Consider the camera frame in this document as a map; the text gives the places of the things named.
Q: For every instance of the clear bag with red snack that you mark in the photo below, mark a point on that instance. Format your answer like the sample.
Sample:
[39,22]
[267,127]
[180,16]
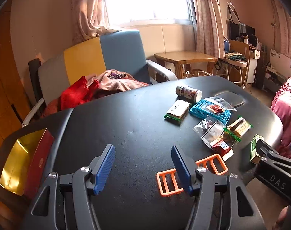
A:
[217,107]

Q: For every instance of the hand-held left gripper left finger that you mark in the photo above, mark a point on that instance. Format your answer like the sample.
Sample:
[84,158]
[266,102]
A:
[104,170]

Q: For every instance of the blue plastic basket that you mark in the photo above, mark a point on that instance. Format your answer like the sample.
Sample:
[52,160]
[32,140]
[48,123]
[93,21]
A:
[198,109]

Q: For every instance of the red snack packet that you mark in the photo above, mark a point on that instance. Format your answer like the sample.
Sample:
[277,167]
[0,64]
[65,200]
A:
[219,146]

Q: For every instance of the person's right hand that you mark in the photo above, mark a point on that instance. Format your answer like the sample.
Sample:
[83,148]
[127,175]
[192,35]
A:
[283,218]

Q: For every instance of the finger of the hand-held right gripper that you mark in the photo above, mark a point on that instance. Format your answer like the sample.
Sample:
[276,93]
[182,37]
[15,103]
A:
[267,154]

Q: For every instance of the black oval cushion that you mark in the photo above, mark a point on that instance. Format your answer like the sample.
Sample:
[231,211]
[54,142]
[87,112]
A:
[231,99]

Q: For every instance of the orange plastic basket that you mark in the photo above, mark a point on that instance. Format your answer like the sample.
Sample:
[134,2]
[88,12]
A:
[222,164]

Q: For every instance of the black monitor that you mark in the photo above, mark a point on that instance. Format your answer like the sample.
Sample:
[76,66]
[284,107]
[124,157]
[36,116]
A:
[241,30]

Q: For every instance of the pink bedding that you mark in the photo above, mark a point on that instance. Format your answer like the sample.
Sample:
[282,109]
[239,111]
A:
[288,100]

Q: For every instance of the wooden side table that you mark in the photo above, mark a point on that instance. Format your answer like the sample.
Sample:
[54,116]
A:
[183,57]

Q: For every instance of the clear zip bag dark contents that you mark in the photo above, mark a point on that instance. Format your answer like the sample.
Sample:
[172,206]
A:
[204,125]

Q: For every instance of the green and white small box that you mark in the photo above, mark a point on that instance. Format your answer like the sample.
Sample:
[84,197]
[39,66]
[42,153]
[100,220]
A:
[254,148]

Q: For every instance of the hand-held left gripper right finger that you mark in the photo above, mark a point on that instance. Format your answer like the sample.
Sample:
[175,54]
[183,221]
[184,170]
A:
[181,170]

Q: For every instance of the green wafer packet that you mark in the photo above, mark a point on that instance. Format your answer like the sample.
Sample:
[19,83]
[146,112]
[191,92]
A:
[238,127]
[177,110]

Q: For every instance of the grey yellow blue armchair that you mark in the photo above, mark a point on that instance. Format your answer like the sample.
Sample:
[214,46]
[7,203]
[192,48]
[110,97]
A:
[119,52]

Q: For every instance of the white cabinet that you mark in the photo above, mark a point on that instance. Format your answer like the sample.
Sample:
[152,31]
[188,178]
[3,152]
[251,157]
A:
[252,64]

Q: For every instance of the pink patterned curtain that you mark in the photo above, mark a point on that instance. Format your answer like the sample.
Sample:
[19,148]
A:
[88,9]
[207,19]
[283,28]

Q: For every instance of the window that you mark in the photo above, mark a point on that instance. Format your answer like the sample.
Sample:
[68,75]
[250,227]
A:
[147,0]

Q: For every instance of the red cloth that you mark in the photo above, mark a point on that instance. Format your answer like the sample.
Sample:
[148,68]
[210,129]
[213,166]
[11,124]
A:
[76,93]

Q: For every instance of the pink blanket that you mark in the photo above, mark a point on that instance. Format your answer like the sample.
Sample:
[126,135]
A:
[121,82]

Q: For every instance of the wooden chair with cushion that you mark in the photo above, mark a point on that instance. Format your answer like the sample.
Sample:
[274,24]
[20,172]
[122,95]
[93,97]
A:
[238,48]

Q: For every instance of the red gift box gold inside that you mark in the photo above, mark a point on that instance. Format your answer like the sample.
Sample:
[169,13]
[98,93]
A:
[37,158]

